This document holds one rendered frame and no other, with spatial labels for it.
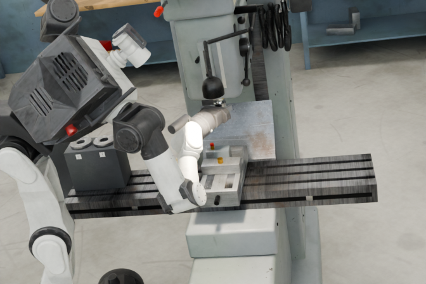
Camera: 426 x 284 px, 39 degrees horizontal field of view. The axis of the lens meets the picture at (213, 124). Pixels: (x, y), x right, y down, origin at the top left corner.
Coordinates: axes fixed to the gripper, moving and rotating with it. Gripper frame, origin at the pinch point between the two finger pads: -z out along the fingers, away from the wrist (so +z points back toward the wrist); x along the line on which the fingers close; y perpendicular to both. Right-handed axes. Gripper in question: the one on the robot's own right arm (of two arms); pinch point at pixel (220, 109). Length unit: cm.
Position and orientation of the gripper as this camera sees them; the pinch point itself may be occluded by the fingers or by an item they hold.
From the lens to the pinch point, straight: 227.8
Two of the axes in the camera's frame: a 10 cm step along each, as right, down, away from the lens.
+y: 1.5, 8.9, 4.2
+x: -8.3, -1.2, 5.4
